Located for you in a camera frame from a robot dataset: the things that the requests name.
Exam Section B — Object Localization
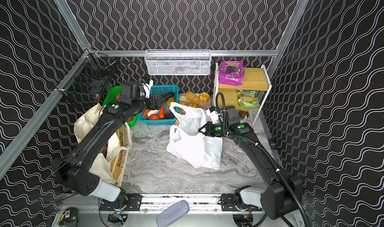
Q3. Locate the green plastic basket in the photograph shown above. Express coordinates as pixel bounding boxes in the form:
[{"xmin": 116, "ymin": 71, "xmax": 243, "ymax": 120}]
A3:
[{"xmin": 102, "ymin": 86, "xmax": 139, "ymax": 128}]

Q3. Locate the pumpkin shaped bread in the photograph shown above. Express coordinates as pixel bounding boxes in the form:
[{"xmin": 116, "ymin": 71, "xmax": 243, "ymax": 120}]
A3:
[{"xmin": 199, "ymin": 93, "xmax": 211, "ymax": 103}]

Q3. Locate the purple snack bag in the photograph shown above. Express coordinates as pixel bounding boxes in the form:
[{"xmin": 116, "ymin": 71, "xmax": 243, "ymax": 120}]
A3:
[
  {"xmin": 100, "ymin": 143, "xmax": 108, "ymax": 159},
  {"xmin": 218, "ymin": 61, "xmax": 245, "ymax": 86}
]

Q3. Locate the white wooden two-tier shelf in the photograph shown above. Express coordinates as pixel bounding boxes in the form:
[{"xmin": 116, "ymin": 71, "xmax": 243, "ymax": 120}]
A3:
[{"xmin": 213, "ymin": 63, "xmax": 272, "ymax": 125}]

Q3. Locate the green yellow snack bag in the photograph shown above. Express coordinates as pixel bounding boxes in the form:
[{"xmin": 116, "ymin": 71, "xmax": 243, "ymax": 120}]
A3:
[{"xmin": 237, "ymin": 90, "xmax": 260, "ymax": 109}]

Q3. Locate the yellow orange pepper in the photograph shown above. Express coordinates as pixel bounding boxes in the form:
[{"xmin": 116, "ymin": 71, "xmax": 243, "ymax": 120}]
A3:
[{"xmin": 167, "ymin": 97, "xmax": 175, "ymax": 107}]

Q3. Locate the floral canvas tote bag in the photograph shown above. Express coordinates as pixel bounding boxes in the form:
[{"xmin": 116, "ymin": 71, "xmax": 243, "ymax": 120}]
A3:
[{"xmin": 110, "ymin": 123, "xmax": 133, "ymax": 187}]

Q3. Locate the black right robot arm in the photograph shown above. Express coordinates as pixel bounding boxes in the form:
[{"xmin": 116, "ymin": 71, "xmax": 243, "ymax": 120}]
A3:
[{"xmin": 199, "ymin": 92, "xmax": 311, "ymax": 227}]

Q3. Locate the beige bread tray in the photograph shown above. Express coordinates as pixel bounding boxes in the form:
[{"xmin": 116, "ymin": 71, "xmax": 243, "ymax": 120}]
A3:
[{"xmin": 178, "ymin": 93, "xmax": 212, "ymax": 110}]

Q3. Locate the grey cloth pad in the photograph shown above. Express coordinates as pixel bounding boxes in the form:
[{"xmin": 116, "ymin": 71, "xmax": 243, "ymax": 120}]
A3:
[{"xmin": 156, "ymin": 200, "xmax": 190, "ymax": 227}]

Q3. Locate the teal plastic basket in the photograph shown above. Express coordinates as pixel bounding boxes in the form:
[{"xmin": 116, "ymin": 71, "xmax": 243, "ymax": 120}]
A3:
[{"xmin": 138, "ymin": 85, "xmax": 179, "ymax": 126}]

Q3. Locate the black wire wall basket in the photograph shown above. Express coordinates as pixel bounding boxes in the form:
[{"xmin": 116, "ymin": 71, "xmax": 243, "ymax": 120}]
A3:
[{"xmin": 58, "ymin": 53, "xmax": 117, "ymax": 109}]

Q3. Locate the cream canvas tote bag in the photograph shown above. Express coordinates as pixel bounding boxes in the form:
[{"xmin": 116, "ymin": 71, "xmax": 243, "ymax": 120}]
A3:
[{"xmin": 74, "ymin": 104, "xmax": 119, "ymax": 185}]

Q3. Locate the white wire wall basket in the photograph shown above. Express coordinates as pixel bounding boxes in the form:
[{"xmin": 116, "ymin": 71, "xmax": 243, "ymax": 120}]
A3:
[{"xmin": 145, "ymin": 49, "xmax": 212, "ymax": 76}]

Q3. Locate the orange carrot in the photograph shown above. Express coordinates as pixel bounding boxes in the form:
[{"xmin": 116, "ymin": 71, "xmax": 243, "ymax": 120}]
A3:
[{"xmin": 159, "ymin": 105, "xmax": 165, "ymax": 119}]

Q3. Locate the white plastic bag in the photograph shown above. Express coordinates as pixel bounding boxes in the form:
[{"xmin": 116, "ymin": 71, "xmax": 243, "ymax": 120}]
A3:
[{"xmin": 167, "ymin": 102, "xmax": 223, "ymax": 170}]

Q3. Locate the green white can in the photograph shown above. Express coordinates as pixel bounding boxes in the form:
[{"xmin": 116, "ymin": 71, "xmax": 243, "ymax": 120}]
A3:
[{"xmin": 239, "ymin": 111, "xmax": 249, "ymax": 122}]

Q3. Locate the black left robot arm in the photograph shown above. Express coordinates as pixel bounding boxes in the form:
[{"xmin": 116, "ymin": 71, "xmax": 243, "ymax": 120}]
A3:
[{"xmin": 53, "ymin": 82, "xmax": 174, "ymax": 209}]

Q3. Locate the purple eggplant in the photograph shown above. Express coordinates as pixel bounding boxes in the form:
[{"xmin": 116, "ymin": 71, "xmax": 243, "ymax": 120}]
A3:
[{"xmin": 164, "ymin": 92, "xmax": 175, "ymax": 101}]

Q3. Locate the yellow black tape measure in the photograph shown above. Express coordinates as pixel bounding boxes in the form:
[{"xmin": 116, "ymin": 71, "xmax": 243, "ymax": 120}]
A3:
[{"xmin": 58, "ymin": 207, "xmax": 79, "ymax": 227}]

